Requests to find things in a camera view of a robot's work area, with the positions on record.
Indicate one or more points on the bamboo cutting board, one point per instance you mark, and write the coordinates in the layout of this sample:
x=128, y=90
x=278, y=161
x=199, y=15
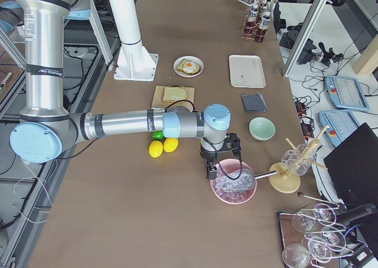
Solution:
x=158, y=94

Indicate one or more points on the green lime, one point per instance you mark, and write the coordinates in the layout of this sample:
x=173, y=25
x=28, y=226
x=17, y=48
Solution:
x=157, y=135

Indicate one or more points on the fried egg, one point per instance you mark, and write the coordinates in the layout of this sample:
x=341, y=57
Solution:
x=189, y=67

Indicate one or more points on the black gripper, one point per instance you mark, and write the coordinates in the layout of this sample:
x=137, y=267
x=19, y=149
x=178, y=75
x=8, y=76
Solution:
x=207, y=154

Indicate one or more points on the bread slice with egg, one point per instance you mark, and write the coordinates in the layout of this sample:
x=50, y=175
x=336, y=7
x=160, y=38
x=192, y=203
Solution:
x=180, y=67

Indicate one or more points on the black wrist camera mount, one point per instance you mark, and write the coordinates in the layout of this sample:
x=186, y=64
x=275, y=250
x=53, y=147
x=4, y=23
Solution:
x=231, y=143

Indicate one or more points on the clear glass mug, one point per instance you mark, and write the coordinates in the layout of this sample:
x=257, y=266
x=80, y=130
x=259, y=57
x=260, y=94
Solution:
x=299, y=160

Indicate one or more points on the green ceramic bowl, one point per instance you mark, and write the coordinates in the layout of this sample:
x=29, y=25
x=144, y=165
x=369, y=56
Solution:
x=261, y=128

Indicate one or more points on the black laptop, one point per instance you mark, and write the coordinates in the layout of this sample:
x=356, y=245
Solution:
x=352, y=166

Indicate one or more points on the copper wire bottle rack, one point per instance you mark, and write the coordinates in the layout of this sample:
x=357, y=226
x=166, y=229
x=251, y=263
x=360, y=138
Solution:
x=250, y=33

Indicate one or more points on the wooden cup stand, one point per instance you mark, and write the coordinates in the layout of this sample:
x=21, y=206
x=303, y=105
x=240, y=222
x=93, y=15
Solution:
x=285, y=181

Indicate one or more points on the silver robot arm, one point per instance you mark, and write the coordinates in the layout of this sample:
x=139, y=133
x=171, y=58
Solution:
x=47, y=129

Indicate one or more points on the aluminium frame post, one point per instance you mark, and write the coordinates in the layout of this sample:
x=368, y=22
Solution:
x=308, y=24

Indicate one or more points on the white round plate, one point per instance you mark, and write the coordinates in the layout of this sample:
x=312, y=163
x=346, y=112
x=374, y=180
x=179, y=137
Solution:
x=191, y=58

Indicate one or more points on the whole yellow lemon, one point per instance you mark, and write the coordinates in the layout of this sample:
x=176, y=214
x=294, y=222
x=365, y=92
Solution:
x=155, y=148

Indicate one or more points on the blue teach pendant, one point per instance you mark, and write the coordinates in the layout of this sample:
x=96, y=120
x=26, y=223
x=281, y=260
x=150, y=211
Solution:
x=342, y=123
x=346, y=93

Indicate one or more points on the plain bread slice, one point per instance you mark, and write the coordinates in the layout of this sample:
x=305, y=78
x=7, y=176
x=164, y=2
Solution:
x=173, y=94

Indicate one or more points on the metal ice scoop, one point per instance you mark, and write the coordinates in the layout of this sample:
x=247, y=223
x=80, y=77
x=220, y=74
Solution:
x=238, y=181

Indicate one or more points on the tea bottle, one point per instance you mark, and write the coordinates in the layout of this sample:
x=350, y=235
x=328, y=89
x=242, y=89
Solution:
x=262, y=8
x=252, y=16
x=263, y=26

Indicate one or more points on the cream rabbit tray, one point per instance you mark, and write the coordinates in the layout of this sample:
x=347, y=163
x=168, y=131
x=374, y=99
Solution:
x=246, y=71

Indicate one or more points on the wine glass rack tray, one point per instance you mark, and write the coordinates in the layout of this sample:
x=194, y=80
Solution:
x=312, y=237

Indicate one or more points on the pink ice bowl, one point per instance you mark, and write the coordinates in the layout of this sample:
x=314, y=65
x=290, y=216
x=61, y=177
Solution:
x=228, y=166

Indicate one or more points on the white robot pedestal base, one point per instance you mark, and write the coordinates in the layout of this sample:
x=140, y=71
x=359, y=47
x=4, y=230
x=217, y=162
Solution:
x=134, y=61

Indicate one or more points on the grey folded cloth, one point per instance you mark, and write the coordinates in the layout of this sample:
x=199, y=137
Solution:
x=254, y=102

